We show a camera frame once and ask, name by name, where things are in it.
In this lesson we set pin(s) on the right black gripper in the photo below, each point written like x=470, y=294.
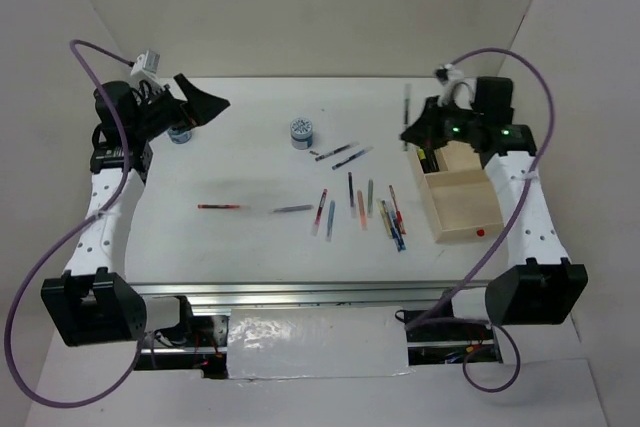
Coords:
x=425, y=131

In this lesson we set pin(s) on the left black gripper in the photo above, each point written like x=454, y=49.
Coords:
x=201, y=107

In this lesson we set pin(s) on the yellow highlighter marker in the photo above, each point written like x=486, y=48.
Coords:
x=425, y=162

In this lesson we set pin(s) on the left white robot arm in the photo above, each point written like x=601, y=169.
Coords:
x=91, y=302

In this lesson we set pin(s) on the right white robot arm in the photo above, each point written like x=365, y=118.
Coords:
x=541, y=284

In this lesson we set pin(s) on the left blue round jar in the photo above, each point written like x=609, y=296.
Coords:
x=179, y=135

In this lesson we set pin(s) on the blue clear-cap pen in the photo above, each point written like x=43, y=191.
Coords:
x=352, y=158

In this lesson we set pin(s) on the beige divided organizer tray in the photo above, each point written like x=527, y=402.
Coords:
x=457, y=197

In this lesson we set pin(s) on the olive green clear pen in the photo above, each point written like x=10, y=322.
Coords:
x=369, y=202

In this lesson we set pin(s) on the black clear-cap pen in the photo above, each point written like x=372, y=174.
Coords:
x=336, y=151

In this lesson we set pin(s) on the red gel pen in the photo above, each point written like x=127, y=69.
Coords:
x=397, y=211

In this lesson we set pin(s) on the red clear-cap pen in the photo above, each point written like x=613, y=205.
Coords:
x=222, y=207

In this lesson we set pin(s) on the violet clear-cap pen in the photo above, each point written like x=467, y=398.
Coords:
x=351, y=195

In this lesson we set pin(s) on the yellow clear pen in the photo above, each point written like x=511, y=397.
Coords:
x=385, y=218

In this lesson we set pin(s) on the dark blue gel pen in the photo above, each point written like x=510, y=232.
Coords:
x=396, y=238

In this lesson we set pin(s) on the magenta clear-cap pen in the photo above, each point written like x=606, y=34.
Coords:
x=319, y=212

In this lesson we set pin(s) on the light blue clear pen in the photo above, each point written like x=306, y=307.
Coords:
x=330, y=221

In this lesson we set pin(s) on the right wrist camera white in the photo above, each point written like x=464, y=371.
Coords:
x=451, y=80

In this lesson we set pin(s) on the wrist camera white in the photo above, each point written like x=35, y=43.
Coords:
x=451, y=80
x=145, y=69

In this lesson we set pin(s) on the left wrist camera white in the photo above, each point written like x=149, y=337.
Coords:
x=145, y=69

